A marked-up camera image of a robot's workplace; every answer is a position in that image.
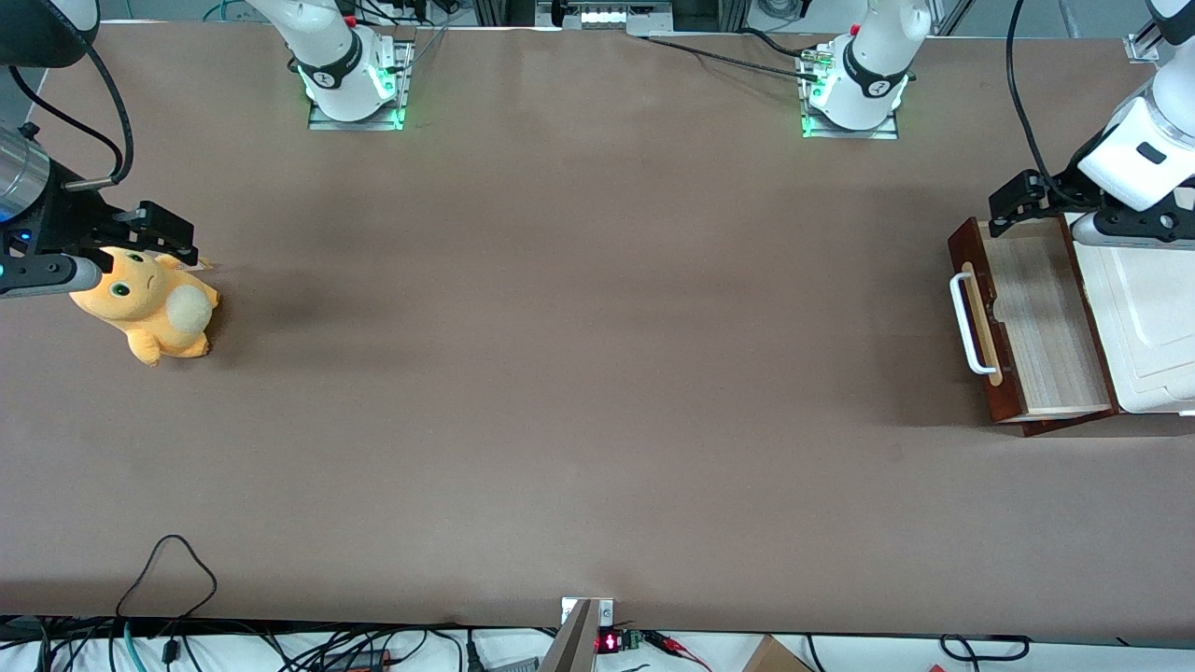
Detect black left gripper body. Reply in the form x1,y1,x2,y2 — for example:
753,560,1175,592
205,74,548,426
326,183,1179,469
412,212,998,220
1041,168,1112,217

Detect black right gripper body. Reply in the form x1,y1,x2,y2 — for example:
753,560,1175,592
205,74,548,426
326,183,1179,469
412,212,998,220
28,161,127,260

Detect dark wooden drawer white handle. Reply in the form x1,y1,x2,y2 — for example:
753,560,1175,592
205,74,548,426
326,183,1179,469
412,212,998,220
947,217,1121,438

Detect white drawer cabinet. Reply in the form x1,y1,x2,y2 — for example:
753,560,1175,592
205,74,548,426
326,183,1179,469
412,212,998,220
1064,210,1195,416

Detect orange plush toy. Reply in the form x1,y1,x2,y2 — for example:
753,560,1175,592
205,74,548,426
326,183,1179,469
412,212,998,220
68,245,222,367

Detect white light bar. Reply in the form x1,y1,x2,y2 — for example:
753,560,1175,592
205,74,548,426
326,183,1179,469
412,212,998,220
579,5,673,27

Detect black power adapter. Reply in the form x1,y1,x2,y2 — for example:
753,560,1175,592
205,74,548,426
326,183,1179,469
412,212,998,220
322,649,393,672

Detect brown cardboard piece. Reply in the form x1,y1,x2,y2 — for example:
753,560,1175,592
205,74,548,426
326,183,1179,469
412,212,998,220
742,635,815,672

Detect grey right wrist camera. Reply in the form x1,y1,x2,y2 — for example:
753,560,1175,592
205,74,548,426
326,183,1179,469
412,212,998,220
0,254,104,300

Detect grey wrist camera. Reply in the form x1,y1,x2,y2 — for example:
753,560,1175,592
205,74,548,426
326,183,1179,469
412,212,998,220
1074,207,1195,250
0,254,104,300

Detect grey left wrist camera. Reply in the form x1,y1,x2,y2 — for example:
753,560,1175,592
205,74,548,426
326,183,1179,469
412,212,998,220
1074,207,1195,250

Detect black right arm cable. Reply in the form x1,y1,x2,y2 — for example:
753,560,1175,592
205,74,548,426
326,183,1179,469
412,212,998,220
7,42,134,190

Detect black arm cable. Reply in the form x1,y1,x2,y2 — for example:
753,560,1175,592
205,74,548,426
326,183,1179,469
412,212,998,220
7,42,134,190
1005,0,1084,188

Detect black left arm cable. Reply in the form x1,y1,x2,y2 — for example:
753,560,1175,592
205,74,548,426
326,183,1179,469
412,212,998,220
1005,0,1084,188

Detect metal base plate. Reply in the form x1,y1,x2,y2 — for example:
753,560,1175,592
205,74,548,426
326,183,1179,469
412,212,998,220
306,39,412,132
800,47,902,141

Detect aluminium frame profile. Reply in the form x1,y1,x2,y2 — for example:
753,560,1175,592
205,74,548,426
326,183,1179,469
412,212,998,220
1125,19,1168,64

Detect black looped cable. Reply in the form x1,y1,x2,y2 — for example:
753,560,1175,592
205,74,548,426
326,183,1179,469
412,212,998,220
114,534,219,622

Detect black cable across table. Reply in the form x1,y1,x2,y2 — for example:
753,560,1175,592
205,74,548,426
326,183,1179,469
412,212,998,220
642,33,822,80

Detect thin black cable loop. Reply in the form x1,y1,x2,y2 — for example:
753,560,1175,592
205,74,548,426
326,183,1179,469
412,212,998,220
938,634,1033,663

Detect red clip wires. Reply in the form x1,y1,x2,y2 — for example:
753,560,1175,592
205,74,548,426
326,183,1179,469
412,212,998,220
644,631,712,669

